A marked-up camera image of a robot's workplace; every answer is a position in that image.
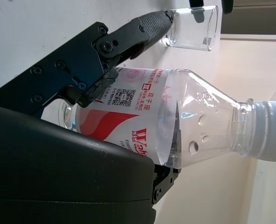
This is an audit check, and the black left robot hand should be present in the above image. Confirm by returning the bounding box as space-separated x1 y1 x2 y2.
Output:
188 0 235 14

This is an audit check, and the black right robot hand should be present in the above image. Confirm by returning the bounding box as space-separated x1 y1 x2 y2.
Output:
0 10 183 224

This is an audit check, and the clear plastic water bottle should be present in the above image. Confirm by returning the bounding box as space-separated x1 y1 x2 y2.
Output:
58 66 276 170

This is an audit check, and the clear glass cup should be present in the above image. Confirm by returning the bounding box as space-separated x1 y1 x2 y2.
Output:
159 5 220 52

